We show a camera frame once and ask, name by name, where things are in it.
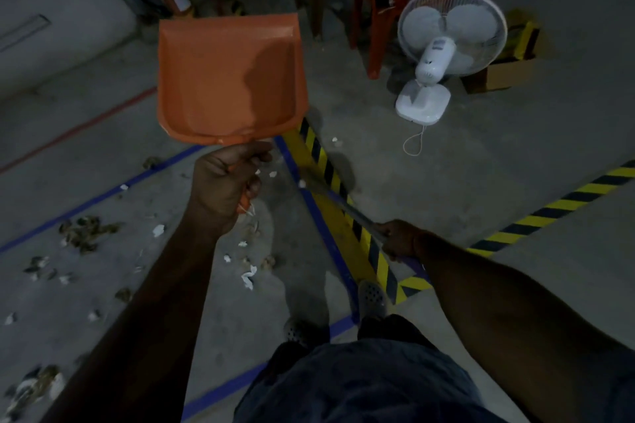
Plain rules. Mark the person's right hand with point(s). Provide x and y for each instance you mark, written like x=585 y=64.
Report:
x=404 y=241

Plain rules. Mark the person's left hand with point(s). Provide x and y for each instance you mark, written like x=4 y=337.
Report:
x=223 y=189

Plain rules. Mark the orange plastic dustpan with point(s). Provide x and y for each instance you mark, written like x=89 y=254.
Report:
x=228 y=80

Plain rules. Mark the pile of paper scraps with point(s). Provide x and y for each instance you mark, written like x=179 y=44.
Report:
x=82 y=234

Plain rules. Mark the person's right forearm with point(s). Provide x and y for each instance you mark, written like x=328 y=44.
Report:
x=521 y=328

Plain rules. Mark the black patterned trousers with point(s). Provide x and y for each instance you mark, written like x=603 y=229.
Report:
x=392 y=328

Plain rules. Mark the blue patterned shirt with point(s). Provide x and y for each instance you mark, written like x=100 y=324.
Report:
x=367 y=388

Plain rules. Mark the small open cardboard box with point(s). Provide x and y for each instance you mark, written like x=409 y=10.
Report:
x=501 y=78

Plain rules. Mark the red plastic chair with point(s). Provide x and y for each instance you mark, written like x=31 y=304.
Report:
x=382 y=31

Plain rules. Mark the white pedestal fan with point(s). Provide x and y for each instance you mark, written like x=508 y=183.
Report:
x=436 y=61

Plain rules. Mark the wall vent grille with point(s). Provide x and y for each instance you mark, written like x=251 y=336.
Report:
x=25 y=33

